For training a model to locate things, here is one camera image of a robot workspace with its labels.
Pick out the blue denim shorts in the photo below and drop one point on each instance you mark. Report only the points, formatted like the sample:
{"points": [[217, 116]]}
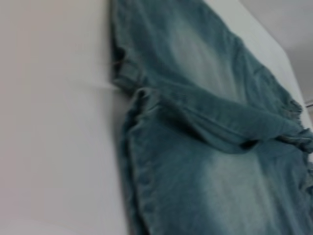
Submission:
{"points": [[195, 147]]}

